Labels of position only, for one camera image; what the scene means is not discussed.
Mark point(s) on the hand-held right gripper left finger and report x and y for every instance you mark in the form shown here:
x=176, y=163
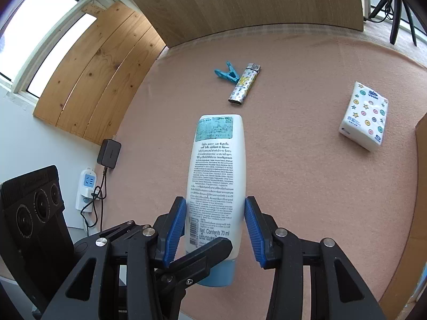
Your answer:
x=175, y=230

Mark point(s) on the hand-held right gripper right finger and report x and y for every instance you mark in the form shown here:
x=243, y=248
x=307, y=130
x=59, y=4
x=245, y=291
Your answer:
x=253, y=233

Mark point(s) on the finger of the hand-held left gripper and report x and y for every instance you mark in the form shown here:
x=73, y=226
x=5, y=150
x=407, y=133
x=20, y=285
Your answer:
x=113, y=230
x=200, y=256

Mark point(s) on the white lotion tube blue cap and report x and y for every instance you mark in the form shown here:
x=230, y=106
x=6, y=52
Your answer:
x=216, y=173

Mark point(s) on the cardboard box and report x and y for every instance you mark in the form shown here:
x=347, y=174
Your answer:
x=421, y=160

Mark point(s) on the white plug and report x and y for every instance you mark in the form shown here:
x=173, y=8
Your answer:
x=87, y=208

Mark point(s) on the white power strip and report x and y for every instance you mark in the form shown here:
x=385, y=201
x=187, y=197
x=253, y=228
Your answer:
x=87, y=181

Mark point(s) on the black power adapter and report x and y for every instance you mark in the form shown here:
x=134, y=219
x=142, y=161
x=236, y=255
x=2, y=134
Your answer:
x=109, y=153

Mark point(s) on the patterned lighter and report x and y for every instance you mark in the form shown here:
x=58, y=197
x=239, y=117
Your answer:
x=243, y=85

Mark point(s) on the pine wood board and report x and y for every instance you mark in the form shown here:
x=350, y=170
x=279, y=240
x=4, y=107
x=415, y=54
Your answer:
x=100, y=73

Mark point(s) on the blue clothes peg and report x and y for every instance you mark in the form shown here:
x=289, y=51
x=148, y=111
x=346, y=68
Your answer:
x=230, y=76

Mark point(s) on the patterned tissue pack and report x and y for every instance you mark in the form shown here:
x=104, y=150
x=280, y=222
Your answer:
x=365, y=116

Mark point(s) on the brown laminate board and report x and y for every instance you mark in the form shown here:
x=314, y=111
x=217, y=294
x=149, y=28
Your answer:
x=250, y=0

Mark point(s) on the black tripod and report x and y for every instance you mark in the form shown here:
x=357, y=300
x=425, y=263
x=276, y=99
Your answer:
x=395, y=23

